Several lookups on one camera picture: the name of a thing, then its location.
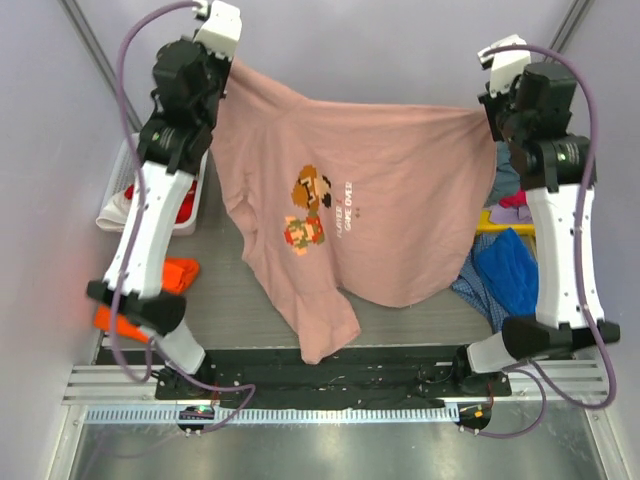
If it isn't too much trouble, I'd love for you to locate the pink printed t shirt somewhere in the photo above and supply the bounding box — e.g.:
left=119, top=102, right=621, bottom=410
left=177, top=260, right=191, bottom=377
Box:
left=212, top=62, right=497, bottom=364

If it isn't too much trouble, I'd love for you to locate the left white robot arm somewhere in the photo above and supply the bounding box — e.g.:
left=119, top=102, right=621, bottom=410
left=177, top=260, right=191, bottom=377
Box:
left=87, top=39, right=236, bottom=399

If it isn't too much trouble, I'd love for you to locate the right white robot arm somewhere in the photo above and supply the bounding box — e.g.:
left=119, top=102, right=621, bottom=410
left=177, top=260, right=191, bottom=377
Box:
left=451, top=63, right=621, bottom=395

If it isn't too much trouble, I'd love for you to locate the grey blue t shirt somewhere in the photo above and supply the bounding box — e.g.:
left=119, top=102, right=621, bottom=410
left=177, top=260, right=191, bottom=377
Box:
left=484, top=142, right=520, bottom=207

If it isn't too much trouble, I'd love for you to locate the magenta cloth in bin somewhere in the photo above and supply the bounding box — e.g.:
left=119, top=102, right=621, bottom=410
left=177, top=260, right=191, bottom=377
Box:
left=499, top=190, right=527, bottom=209

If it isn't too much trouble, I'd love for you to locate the lilac cloth in bin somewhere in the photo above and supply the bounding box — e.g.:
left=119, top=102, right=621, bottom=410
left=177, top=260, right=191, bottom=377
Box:
left=489, top=204, right=533, bottom=225

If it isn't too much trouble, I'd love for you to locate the yellow plastic bin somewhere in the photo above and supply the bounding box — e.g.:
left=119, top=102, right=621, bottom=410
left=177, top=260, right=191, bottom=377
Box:
left=476, top=209, right=535, bottom=236

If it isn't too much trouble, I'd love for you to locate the white plastic basket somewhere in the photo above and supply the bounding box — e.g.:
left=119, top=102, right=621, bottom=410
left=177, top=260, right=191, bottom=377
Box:
left=100, top=141, right=208, bottom=236

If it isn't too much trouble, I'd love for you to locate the blue folded t shirt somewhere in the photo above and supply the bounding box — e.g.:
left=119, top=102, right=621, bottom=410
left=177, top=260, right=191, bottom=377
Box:
left=473, top=229, right=539, bottom=317

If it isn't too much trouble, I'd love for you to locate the red cloth in basket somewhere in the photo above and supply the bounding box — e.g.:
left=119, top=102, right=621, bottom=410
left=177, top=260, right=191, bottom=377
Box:
left=123, top=180, right=198, bottom=225

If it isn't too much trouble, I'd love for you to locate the blue checkered shirt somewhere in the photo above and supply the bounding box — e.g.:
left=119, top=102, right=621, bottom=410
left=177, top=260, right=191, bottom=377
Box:
left=450, top=234, right=509, bottom=333

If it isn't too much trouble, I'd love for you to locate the white cloth in basket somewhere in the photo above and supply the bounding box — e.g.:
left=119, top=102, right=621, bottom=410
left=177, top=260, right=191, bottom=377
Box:
left=95, top=191, right=132, bottom=233

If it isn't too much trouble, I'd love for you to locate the orange folded t shirt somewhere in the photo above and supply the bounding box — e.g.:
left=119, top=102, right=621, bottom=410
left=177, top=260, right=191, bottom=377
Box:
left=93, top=257, right=200, bottom=344

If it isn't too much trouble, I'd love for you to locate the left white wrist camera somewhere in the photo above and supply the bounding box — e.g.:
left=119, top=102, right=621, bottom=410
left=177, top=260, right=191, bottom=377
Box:
left=192, top=1, right=243, bottom=60

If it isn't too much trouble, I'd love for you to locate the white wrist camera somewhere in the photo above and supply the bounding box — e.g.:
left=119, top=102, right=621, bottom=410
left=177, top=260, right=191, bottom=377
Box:
left=192, top=1, right=243, bottom=60
left=477, top=34, right=531, bottom=98

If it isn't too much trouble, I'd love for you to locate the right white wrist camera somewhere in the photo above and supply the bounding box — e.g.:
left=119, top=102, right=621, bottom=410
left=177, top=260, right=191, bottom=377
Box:
left=477, top=34, right=531, bottom=98

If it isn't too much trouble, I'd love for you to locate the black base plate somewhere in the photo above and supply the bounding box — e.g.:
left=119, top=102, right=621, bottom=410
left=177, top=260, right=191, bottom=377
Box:
left=154, top=346, right=512, bottom=410

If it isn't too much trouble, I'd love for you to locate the white slotted cable duct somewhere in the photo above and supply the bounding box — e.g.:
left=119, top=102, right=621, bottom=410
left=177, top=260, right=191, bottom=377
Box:
left=85, top=404, right=459, bottom=425

